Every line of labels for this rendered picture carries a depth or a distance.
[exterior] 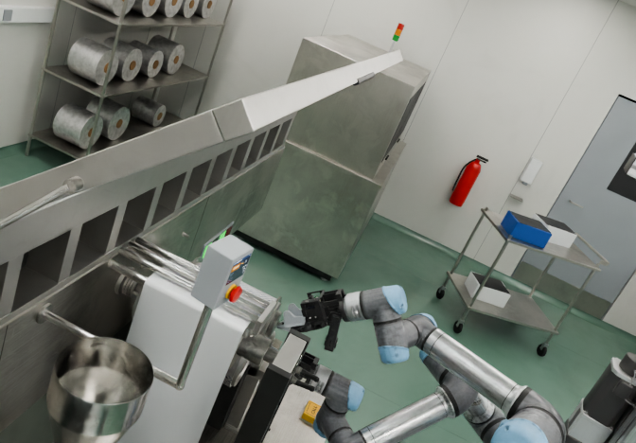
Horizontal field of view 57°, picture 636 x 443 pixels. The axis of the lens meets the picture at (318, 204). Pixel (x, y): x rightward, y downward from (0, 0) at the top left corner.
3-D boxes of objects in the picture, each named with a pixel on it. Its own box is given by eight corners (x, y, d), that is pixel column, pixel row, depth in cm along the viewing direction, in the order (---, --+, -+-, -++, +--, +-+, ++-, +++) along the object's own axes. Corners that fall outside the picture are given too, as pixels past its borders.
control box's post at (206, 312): (181, 390, 104) (215, 300, 96) (173, 385, 104) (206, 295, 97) (185, 384, 105) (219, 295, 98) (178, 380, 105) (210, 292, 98)
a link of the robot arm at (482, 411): (487, 450, 204) (435, 380, 171) (464, 416, 216) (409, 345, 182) (515, 429, 205) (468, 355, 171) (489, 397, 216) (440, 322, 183)
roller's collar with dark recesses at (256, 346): (256, 371, 132) (266, 349, 130) (233, 359, 133) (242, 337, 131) (266, 356, 138) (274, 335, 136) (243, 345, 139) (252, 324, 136)
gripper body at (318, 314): (305, 292, 162) (345, 285, 158) (314, 320, 164) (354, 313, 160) (297, 305, 155) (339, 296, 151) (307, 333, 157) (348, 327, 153)
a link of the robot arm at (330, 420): (321, 451, 166) (335, 422, 162) (307, 419, 175) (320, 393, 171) (344, 449, 170) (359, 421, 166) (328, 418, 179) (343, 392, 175)
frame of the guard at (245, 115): (268, 185, 49) (236, 99, 47) (-157, 316, 67) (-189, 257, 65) (410, 76, 154) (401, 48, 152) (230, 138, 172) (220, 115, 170)
